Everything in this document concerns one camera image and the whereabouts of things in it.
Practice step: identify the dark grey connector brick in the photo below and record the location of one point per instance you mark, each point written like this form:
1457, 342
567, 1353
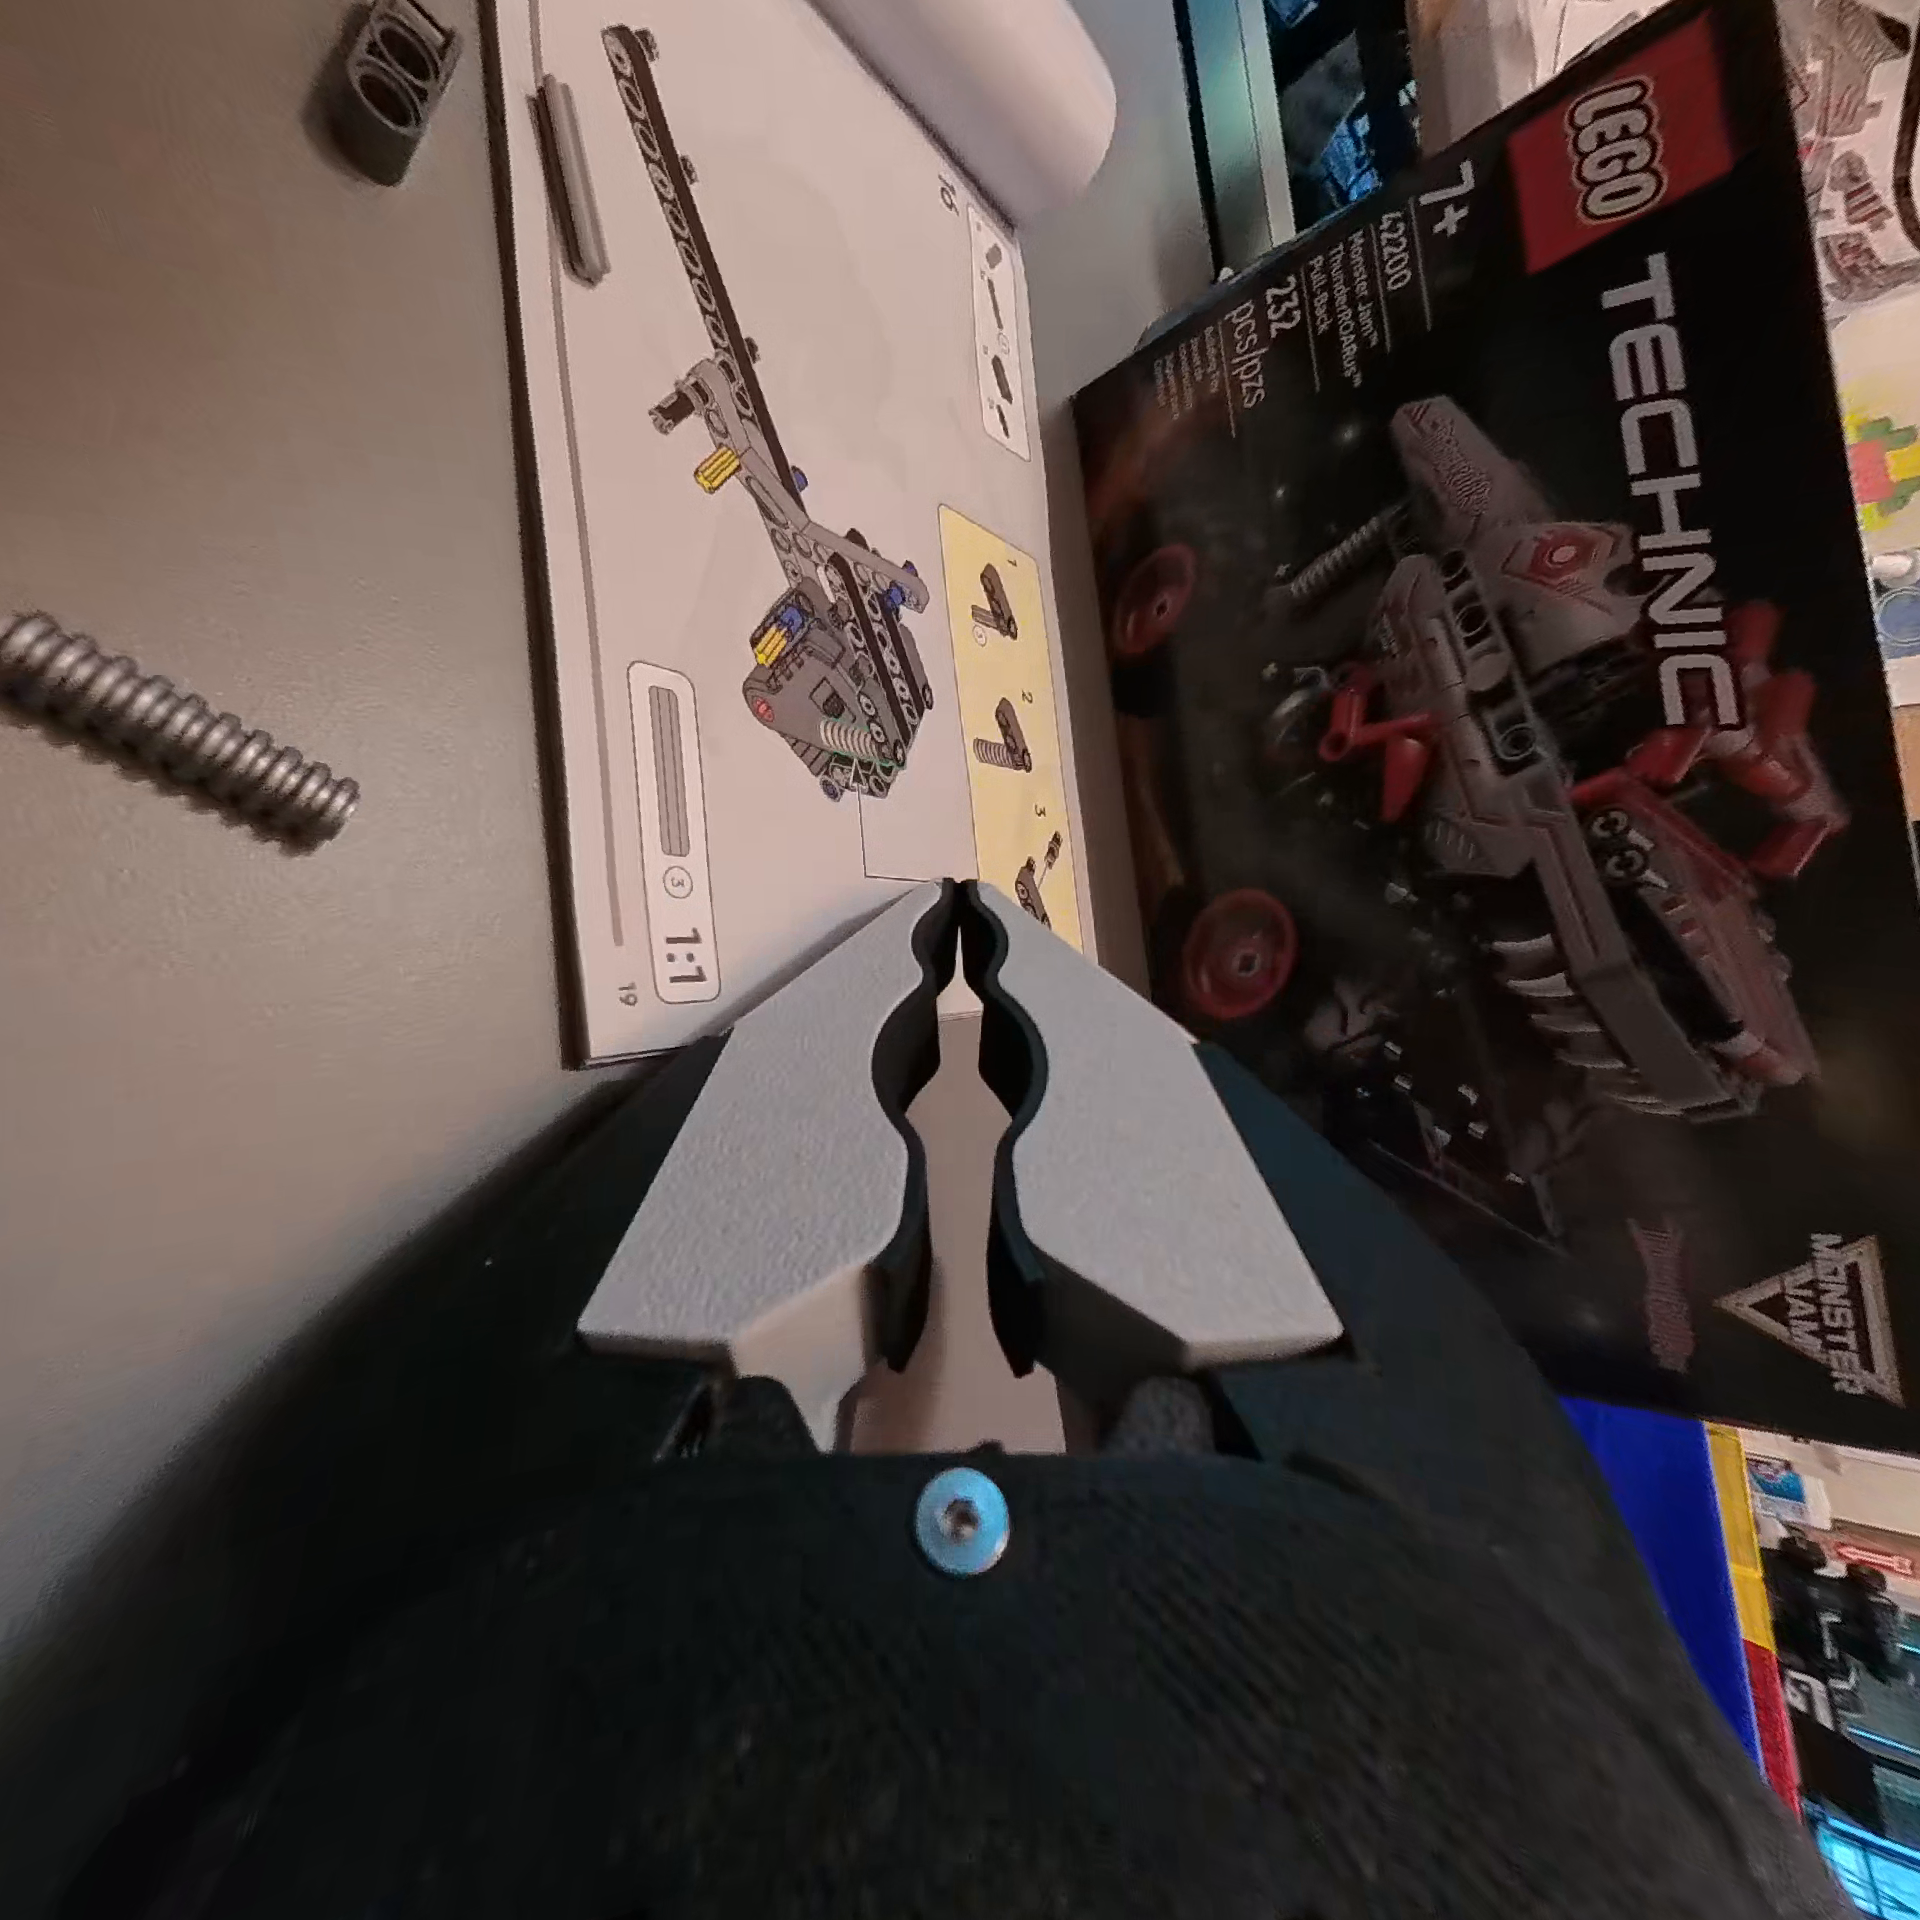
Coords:
383, 90

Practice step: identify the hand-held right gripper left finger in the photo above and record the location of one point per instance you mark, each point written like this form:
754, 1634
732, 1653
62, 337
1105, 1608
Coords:
751, 1171

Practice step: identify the open building instruction booklet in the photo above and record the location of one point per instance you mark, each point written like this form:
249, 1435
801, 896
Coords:
840, 374

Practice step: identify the black toy truck set box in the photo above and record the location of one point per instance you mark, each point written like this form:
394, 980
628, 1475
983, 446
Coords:
1500, 1049

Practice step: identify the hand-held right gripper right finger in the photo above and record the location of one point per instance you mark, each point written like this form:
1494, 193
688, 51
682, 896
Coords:
1154, 1184

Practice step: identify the red and yellow storage bins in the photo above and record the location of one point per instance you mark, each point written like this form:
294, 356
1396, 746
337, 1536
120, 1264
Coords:
1732, 1530

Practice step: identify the grey desk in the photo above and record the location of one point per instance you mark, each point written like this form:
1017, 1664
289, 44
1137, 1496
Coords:
271, 450

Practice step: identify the small metal coil spring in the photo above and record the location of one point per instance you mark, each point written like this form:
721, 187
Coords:
180, 733

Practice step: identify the blue plastic bin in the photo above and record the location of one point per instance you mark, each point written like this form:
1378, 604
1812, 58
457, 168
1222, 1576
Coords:
1650, 1530

